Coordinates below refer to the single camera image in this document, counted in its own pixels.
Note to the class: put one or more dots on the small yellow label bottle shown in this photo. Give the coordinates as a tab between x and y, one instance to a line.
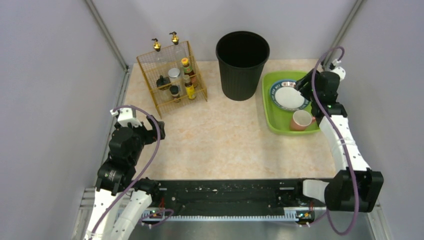
189	87

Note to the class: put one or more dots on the sauce bottle yellow cap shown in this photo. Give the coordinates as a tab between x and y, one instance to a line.
189	70

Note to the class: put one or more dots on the white plate green rim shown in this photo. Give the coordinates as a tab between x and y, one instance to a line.
284	95

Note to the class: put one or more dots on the black plastic trash bin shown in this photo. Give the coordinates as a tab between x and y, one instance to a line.
241	58

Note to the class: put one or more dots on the silver lid spice jar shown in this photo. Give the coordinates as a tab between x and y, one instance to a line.
175	78

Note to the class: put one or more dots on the green plastic tray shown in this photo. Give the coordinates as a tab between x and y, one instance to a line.
278	120

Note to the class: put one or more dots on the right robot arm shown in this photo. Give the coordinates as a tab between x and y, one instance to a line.
355	183

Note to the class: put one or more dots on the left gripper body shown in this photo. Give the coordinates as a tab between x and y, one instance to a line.
149	129

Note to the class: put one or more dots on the black lid seasoning jar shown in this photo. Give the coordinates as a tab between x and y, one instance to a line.
163	85

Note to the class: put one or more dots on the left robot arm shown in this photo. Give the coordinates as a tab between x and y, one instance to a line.
115	175

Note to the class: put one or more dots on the small brown spice bottle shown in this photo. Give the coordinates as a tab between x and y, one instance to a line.
175	93

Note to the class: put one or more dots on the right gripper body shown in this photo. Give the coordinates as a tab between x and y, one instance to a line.
308	81

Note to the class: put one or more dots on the gold wire basket rack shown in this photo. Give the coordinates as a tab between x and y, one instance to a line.
150	75

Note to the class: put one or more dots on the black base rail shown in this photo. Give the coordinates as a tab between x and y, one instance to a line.
240	199

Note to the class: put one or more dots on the pink cup white inside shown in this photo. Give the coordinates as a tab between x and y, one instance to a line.
301	119

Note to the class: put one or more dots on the glass oil bottle gold spout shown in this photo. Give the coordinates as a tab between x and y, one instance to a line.
159	59

